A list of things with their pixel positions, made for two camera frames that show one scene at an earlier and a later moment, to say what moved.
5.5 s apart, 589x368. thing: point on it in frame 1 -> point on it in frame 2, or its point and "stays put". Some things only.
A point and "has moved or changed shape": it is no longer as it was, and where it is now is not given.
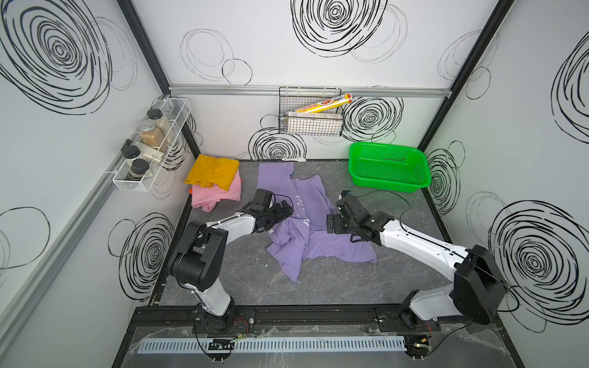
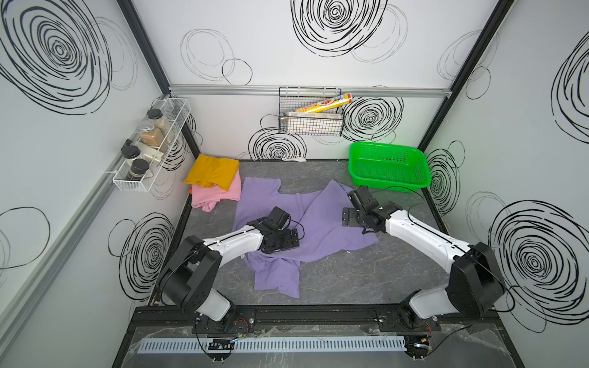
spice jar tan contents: [149, 135] stays put
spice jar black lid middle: [130, 153] stays put
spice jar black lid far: [158, 121] stays put
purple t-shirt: [304, 232] has moved or changed shape
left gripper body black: [274, 215] -> [283, 239]
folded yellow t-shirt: [212, 172] stays put
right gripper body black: [338, 225] -> [353, 218]
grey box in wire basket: [314, 123] stays put
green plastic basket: [392, 166] stays put
